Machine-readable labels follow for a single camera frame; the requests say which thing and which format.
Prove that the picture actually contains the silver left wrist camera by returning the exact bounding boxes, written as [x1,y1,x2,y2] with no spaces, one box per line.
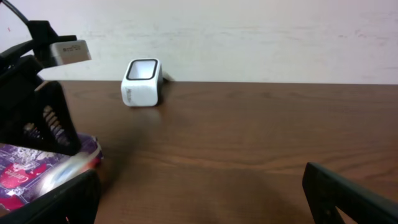
[49,40,91,67]

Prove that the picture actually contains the white barcode scanner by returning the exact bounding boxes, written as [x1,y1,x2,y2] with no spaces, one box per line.
[121,58,165,107]

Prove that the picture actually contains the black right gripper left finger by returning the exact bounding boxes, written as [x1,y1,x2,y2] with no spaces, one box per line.
[1,170,101,224]

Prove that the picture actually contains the purple snack packet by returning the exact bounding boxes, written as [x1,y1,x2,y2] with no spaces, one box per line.
[1,134,103,212]

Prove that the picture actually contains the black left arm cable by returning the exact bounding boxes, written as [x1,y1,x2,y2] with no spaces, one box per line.
[1,0,29,25]

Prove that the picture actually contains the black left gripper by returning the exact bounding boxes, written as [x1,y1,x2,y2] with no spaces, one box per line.
[1,21,81,156]

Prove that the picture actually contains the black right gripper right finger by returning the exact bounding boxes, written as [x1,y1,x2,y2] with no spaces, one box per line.
[302,162,397,224]

